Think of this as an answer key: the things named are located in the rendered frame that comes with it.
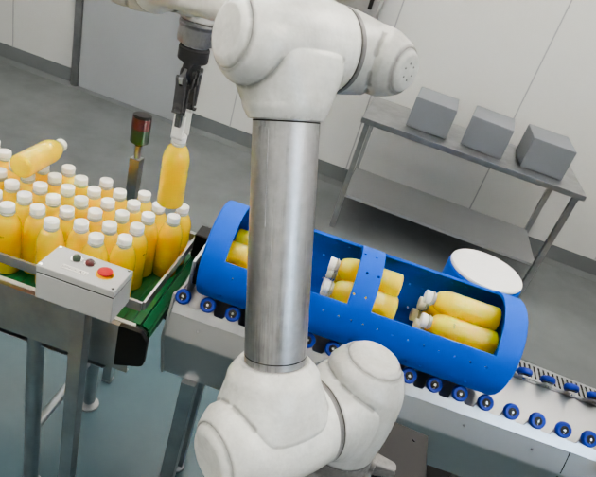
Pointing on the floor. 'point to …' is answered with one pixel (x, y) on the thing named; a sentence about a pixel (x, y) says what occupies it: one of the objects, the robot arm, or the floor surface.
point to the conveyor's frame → (133, 339)
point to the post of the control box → (74, 392)
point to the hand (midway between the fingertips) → (182, 124)
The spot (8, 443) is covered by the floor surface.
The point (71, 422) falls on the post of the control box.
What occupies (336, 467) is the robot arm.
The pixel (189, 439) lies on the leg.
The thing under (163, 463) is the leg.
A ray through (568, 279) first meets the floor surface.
